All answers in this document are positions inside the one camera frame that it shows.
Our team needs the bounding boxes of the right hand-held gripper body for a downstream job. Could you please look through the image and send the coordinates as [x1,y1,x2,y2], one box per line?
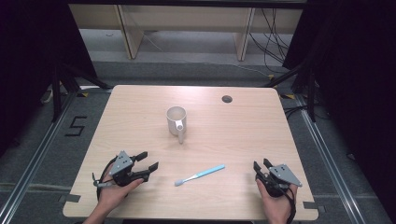
[255,163,304,198]

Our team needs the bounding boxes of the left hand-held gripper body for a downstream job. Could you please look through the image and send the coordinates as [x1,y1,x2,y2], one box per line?
[108,150,151,188]

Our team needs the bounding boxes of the blue toothbrush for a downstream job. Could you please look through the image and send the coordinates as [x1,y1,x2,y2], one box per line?
[174,164,226,188]

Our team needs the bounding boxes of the white cup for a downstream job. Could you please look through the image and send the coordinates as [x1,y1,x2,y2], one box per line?
[165,105,188,145]

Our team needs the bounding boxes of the person's right hand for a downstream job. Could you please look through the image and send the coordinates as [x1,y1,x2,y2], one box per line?
[255,178,299,220]

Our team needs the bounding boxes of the person's left hand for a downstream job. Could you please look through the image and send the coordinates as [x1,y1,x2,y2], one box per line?
[97,173,145,217]

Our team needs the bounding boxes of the black metal stand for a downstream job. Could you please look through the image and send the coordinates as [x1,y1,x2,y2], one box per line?
[50,61,114,123]
[263,59,318,123]

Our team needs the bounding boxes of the black curtain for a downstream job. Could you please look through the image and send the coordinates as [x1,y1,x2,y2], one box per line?
[281,0,396,216]
[0,0,98,157]

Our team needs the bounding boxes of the beige wooden shelf unit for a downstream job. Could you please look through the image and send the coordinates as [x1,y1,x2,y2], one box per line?
[68,4,304,62]

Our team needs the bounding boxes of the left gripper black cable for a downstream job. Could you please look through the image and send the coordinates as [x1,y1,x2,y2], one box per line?
[95,156,119,202]

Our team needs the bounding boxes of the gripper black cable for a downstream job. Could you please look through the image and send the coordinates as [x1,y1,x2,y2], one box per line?
[95,156,119,202]
[284,186,297,224]

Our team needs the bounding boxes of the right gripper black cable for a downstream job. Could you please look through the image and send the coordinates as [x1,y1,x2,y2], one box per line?
[284,186,297,224]

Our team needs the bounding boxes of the aluminium floor rail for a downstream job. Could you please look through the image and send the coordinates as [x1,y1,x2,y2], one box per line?
[0,89,79,224]
[294,92,368,224]

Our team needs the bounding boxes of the black floor cable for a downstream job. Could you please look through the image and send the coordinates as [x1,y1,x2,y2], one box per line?
[282,104,332,121]

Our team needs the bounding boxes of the thin white floor cable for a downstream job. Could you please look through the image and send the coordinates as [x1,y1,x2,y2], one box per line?
[174,56,273,77]

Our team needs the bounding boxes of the black floor cables bundle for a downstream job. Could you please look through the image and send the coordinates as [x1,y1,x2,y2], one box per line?
[248,7,294,75]

